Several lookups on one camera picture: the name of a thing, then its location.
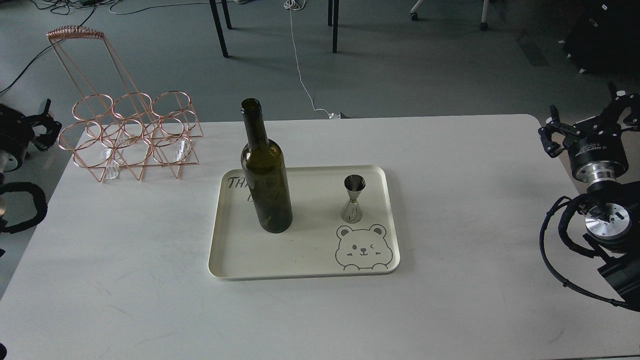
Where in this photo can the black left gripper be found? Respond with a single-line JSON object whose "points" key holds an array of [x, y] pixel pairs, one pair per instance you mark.
{"points": [[16, 133]]}

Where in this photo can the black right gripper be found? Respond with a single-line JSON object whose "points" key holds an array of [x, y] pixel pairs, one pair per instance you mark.
{"points": [[595, 147]]}

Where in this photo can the dark green wine bottle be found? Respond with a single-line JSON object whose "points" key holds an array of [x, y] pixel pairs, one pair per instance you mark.
{"points": [[263, 164]]}

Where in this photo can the steel double jigger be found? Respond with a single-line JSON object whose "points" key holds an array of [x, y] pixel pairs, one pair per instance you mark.
{"points": [[351, 212]]}

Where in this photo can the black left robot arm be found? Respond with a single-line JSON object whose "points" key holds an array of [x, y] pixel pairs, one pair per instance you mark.
{"points": [[24, 204]]}

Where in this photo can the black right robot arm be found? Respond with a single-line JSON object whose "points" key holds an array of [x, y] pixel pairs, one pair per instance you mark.
{"points": [[603, 222]]}

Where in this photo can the black equipment case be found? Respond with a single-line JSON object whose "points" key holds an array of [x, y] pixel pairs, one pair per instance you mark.
{"points": [[605, 37]]}

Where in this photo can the white chair base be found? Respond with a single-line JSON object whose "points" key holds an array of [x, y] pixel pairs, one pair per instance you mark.
{"points": [[453, 9]]}

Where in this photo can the black table leg left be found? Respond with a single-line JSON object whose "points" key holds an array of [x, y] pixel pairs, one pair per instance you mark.
{"points": [[221, 16]]}

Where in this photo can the black table leg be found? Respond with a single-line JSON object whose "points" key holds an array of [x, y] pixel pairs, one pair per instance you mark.
{"points": [[333, 22], [221, 16]]}

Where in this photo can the black table leg right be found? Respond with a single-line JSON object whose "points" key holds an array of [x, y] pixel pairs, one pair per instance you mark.
{"points": [[333, 22]]}

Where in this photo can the cream bear tray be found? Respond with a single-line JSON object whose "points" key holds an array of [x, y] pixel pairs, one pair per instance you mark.
{"points": [[318, 243]]}

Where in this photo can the rose gold wire wine rack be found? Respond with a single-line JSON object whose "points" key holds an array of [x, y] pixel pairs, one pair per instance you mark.
{"points": [[132, 132]]}

